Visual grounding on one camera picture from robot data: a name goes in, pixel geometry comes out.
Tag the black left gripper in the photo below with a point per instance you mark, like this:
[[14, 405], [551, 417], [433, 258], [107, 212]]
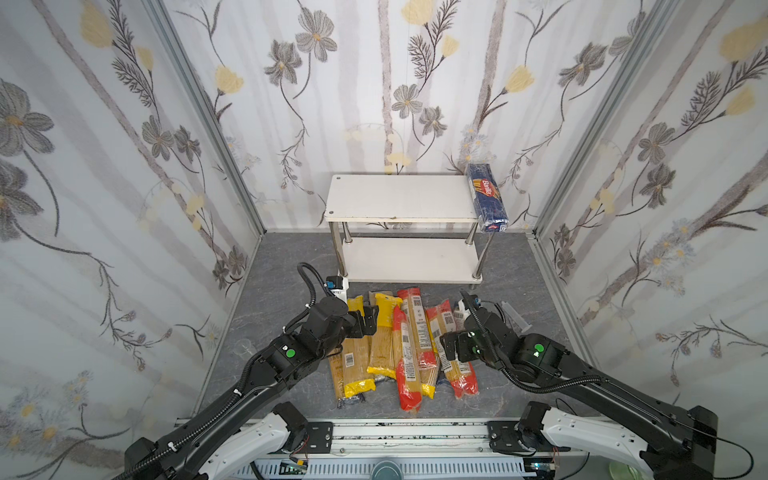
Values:
[[366, 320]]

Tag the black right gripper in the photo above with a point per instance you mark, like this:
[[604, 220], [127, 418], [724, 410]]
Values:
[[455, 345]]

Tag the red spaghetti pack with label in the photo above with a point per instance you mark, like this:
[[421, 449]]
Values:
[[460, 375]]

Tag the yellow-banded whole wheat pack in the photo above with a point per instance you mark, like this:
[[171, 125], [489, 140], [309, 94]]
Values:
[[348, 367]]

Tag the blue Barilla spaghetti pack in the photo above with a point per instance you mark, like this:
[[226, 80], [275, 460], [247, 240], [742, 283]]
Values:
[[487, 201]]

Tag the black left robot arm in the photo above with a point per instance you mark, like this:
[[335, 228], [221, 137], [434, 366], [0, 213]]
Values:
[[217, 441]]

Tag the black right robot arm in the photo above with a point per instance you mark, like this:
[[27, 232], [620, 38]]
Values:
[[661, 440]]

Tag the clear plastic syringe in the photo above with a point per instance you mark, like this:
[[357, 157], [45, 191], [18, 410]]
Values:
[[516, 318]]

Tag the yellow whole wheat spaghetti pack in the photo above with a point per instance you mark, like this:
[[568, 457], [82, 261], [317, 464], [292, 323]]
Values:
[[413, 307]]

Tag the yellow bottom spaghetti pack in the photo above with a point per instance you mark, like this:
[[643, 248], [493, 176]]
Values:
[[428, 378]]

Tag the clear plastic cup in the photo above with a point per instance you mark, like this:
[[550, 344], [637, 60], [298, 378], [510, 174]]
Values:
[[244, 349]]

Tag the white two-tier shelf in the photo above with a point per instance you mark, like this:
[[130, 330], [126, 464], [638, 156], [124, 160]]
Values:
[[407, 229]]

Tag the green glass bowl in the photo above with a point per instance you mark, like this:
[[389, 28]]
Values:
[[621, 471]]

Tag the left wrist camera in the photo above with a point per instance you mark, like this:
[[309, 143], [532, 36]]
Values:
[[338, 286]]

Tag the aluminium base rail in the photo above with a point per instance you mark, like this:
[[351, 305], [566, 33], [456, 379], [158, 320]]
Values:
[[381, 448]]

